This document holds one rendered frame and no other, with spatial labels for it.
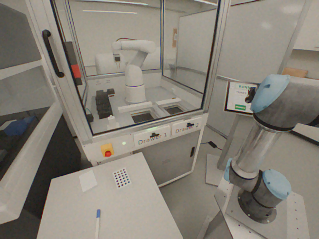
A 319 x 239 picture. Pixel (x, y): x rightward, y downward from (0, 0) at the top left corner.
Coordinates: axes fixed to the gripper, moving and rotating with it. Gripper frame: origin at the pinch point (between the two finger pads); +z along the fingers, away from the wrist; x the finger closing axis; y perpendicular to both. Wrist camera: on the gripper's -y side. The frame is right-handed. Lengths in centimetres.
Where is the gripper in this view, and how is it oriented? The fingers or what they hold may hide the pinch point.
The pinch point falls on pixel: (247, 103)
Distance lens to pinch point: 114.3
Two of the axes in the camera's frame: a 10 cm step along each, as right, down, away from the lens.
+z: 2.6, 1.6, 9.5
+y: 2.1, -9.7, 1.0
